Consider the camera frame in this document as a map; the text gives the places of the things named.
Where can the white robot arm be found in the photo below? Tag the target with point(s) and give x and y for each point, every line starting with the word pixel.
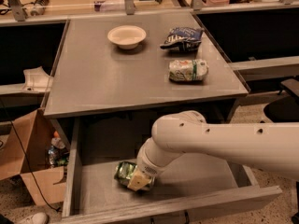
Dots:
pixel 270 147

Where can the white sneaker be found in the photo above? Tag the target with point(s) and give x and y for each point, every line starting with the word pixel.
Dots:
pixel 37 218

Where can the crushed green can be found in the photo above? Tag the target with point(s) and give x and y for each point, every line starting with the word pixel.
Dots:
pixel 124 172

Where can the grey open top drawer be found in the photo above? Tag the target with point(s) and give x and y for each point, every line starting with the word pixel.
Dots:
pixel 193 187

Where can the black office chair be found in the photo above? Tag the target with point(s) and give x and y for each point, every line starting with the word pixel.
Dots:
pixel 285 109

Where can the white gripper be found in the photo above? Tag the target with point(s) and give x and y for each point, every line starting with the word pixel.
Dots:
pixel 147 167

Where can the brown cardboard box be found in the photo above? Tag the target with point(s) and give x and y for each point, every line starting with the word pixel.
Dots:
pixel 24 154

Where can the white green snack bag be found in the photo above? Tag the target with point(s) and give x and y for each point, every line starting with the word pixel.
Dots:
pixel 187 70

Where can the blue chip bag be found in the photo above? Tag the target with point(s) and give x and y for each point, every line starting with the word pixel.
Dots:
pixel 183 39

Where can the plastic bottles in box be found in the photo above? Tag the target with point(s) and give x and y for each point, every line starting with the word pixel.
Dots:
pixel 58 154

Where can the grey metal shelf bracket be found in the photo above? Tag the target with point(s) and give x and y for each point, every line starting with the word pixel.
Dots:
pixel 17 9

